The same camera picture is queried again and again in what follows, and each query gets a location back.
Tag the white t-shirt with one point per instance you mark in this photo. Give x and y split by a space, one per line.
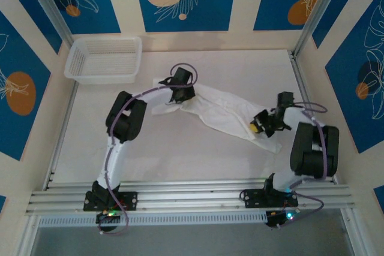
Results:
222 109

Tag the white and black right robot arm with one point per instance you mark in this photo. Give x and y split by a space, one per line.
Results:
315 154

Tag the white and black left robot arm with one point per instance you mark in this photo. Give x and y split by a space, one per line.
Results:
126 118

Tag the white plastic mesh basket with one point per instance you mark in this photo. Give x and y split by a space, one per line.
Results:
102 58

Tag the aluminium table side rail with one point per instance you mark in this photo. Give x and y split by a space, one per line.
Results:
71 97
298 73

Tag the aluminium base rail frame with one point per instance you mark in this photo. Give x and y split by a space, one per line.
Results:
186 196

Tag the aluminium frame post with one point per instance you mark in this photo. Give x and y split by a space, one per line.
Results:
49 7
318 7

